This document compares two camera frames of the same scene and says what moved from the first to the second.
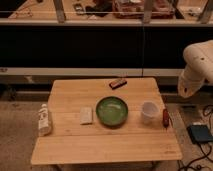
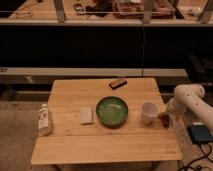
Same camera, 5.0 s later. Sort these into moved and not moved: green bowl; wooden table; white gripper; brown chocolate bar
Moved: white gripper
Not moved: green bowl; brown chocolate bar; wooden table
